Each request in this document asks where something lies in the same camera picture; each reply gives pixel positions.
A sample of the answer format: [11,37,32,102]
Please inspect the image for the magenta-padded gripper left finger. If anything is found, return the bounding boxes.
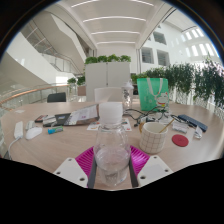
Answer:
[53,145,98,190]

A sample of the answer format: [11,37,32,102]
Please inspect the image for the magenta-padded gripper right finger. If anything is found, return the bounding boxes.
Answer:
[127,144,175,189]

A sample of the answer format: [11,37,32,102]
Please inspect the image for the clear plastic water bottle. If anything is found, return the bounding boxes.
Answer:
[93,101,132,188]

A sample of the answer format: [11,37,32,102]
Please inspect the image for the white grid-pattern cup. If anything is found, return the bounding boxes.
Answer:
[138,121,169,155]

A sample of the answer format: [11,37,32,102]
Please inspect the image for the flat round red coaster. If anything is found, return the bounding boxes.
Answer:
[171,133,190,148]

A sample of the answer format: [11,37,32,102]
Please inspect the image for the blue-green marker pen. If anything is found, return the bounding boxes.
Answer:
[47,126,64,135]

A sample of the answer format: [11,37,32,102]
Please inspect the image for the gold spoon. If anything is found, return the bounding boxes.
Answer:
[159,118,176,134]

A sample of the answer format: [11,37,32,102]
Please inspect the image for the colourful sticker sheet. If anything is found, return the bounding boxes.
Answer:
[86,118,133,132]

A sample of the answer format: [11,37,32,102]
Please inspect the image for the white paper packet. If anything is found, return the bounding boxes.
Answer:
[171,121,190,134]

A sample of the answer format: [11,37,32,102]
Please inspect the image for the black flat case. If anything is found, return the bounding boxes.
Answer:
[53,113,73,127]

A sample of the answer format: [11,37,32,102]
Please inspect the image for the white computer mouse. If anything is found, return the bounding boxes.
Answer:
[25,126,44,140]

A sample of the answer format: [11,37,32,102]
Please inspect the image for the white tissue pack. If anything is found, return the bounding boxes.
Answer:
[193,125,204,140]

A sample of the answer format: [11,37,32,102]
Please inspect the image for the small white oval device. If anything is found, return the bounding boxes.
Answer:
[25,120,35,131]

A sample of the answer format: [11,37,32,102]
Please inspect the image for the dark blue keyboard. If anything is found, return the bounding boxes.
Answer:
[177,114,209,133]

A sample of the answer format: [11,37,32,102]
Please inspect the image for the black chair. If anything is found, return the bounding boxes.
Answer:
[46,92,67,103]

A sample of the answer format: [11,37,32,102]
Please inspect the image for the green cat-print tote bag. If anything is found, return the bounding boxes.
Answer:
[136,77,170,112]

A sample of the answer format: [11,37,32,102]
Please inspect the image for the clear tumbler with lid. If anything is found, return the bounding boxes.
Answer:
[121,79,135,113]

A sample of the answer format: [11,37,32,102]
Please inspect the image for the glass railing with wooden handrail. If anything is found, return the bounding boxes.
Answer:
[0,83,71,114]

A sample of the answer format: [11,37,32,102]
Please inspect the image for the white chair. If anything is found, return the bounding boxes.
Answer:
[94,86,124,103]

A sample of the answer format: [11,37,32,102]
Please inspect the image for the brown planter with bushes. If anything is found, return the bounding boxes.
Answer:
[66,75,87,98]

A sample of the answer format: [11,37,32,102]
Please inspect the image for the row of green hedge plants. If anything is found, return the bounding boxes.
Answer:
[130,58,224,111]

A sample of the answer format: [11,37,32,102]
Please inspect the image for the white cabinet topped with plants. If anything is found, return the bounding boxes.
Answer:
[83,54,132,103]

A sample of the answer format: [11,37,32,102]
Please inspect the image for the ceiling light strips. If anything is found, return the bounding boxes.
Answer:
[70,0,157,46]

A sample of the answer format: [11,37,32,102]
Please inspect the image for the black tangled cables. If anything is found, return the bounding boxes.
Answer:
[123,106,171,128]

